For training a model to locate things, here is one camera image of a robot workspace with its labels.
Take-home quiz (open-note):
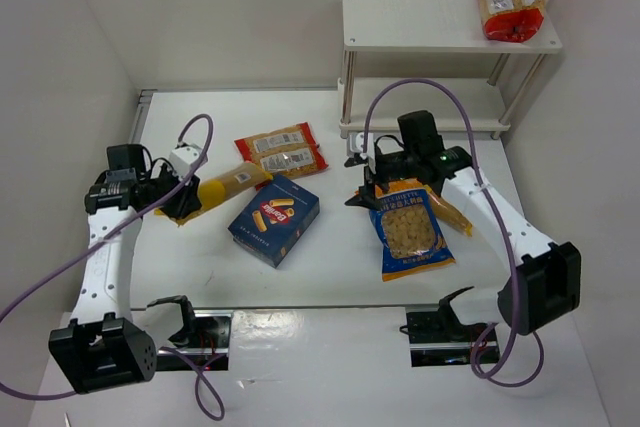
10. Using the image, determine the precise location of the blue Barilla pasta box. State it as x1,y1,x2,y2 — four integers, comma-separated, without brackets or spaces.
228,175,320,268

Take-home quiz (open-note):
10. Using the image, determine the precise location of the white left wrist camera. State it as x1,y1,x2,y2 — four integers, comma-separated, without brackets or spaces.
168,142,207,180

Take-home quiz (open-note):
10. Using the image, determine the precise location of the white two-tier shelf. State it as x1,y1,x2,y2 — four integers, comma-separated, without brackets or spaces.
338,0,562,139

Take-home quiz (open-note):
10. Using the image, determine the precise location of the yellow spaghetti bag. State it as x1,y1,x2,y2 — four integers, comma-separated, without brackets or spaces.
154,162,273,226
427,189,473,237

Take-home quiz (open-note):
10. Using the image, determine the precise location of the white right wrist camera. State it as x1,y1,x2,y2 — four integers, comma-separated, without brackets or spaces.
346,132,374,163

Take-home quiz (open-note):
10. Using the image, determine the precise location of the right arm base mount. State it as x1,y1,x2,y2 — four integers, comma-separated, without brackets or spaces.
399,311,486,368

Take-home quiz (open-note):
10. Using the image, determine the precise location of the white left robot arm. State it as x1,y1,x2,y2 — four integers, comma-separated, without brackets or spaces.
48,142,202,394

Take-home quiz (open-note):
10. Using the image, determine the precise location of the blue orange orecchiette bag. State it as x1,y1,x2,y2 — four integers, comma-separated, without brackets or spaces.
369,179,455,282

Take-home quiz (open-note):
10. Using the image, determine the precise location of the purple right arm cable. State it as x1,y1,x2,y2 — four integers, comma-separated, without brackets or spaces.
362,78,545,388

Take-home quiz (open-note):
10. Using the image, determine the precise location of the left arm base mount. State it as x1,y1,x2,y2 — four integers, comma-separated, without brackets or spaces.
144,308,233,372

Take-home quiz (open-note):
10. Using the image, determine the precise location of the red pasta bag on shelf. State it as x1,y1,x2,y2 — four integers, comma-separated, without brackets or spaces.
477,0,547,44

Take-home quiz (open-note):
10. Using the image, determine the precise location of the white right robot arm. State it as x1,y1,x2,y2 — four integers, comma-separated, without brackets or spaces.
345,111,581,336

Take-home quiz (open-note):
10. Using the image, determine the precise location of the red clear macaroni bag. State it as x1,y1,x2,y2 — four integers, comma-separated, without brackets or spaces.
234,122,329,179

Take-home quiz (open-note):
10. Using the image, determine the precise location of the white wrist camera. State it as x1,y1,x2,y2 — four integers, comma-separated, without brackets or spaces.
168,142,207,180
346,132,374,163

